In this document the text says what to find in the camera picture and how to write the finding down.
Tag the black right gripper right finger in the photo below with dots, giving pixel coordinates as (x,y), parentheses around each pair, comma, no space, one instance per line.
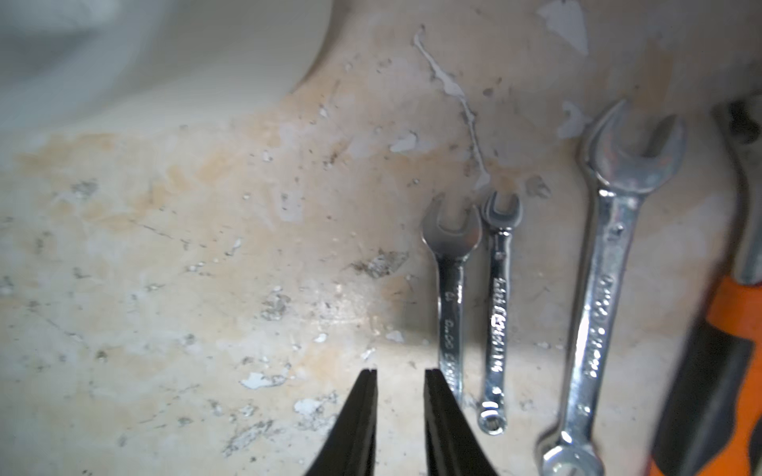
(451,446)

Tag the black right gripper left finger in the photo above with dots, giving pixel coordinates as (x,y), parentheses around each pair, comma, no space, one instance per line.
(350,447)

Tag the small silver combination wrench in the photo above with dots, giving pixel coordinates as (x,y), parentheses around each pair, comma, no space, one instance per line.
(500,225)

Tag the short silver open-end wrench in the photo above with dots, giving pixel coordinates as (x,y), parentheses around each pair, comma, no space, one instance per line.
(451,249)

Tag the orange-handled adjustable wrench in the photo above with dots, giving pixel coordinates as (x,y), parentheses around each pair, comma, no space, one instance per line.
(711,424)

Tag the medium silver combination wrench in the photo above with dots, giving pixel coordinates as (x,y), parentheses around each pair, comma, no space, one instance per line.
(620,182)

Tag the white plastic storage box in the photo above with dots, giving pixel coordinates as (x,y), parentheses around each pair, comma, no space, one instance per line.
(130,65)

